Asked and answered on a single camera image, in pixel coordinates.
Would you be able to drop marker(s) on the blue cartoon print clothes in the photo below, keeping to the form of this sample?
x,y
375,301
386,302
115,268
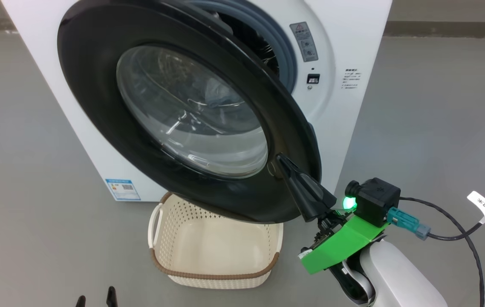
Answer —
x,y
221,94

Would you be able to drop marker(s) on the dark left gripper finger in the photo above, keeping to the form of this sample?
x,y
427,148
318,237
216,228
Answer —
x,y
112,298
81,302

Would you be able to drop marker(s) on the white front-load washing machine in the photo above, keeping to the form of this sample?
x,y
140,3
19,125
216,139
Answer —
x,y
353,119

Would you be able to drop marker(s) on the teal right camera connector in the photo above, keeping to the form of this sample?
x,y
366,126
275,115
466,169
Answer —
x,y
406,221

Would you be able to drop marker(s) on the black round glass washer door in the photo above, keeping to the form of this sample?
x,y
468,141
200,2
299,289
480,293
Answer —
x,y
93,85

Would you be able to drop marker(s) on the cream perforated laundry basket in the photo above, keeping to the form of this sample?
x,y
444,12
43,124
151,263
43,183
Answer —
x,y
217,247

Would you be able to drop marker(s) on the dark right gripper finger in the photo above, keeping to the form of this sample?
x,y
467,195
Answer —
x,y
308,192

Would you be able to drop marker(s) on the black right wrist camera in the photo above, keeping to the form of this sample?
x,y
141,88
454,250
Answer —
x,y
376,200

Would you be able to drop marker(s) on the blue energy label sticker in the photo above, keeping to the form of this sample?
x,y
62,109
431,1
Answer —
x,y
123,189

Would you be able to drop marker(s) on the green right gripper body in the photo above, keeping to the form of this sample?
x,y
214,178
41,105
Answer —
x,y
344,243

